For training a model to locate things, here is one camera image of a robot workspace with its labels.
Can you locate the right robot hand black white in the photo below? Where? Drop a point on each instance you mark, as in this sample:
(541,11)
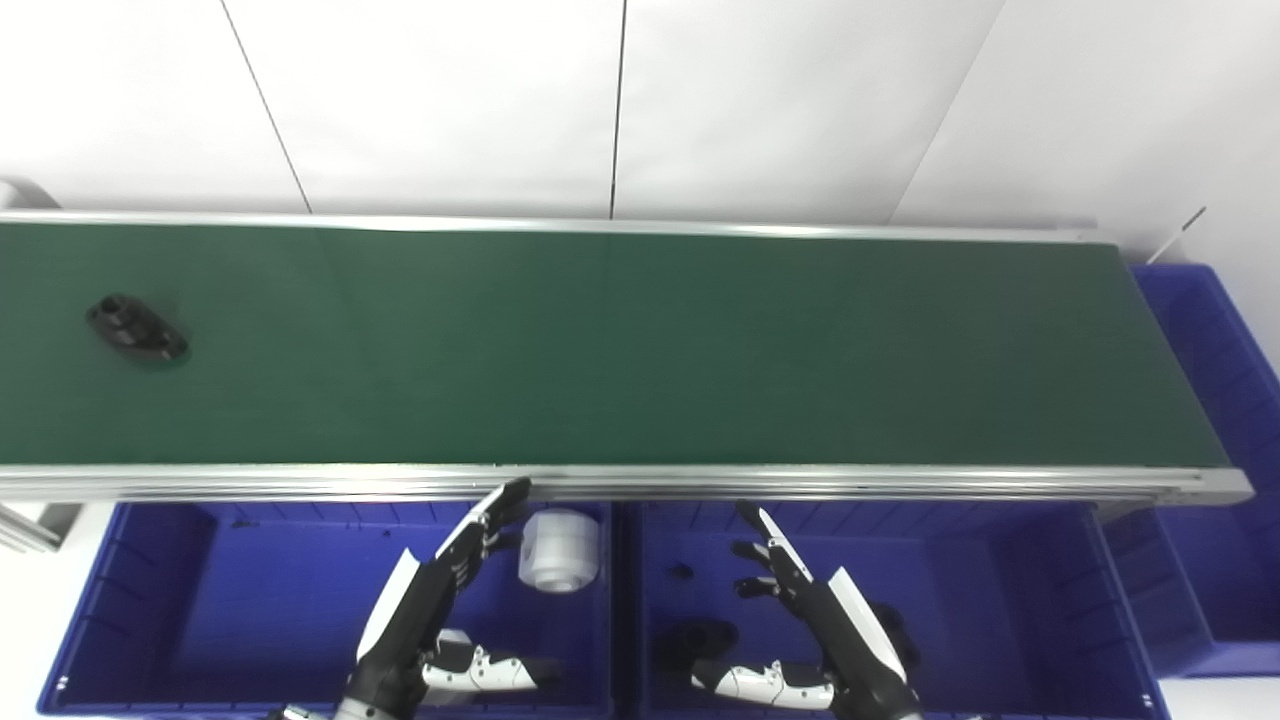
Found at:
(850,640)

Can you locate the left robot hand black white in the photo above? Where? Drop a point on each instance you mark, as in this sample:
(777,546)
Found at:
(410,610)

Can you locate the black flanged metal part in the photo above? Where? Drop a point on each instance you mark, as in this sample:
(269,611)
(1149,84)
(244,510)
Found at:
(697,642)
(135,328)
(898,630)

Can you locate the blue plastic bin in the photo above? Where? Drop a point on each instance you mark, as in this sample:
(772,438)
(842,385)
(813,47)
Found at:
(260,610)
(1220,560)
(1000,610)

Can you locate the white cylindrical plastic part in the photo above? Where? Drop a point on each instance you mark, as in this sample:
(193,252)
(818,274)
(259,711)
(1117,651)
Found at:
(560,550)

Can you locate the aluminium conveyor leg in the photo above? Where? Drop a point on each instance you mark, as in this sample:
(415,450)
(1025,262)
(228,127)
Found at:
(35,525)

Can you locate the grey conveyor end housing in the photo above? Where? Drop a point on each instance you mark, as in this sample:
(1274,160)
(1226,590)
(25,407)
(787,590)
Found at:
(22,192)

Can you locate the small black piece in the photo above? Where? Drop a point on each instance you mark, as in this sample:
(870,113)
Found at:
(681,571)

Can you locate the thin white rod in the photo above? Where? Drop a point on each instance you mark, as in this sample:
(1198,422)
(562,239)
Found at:
(1178,235)

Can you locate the green conveyor belt aluminium frame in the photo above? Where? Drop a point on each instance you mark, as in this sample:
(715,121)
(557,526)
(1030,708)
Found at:
(640,350)

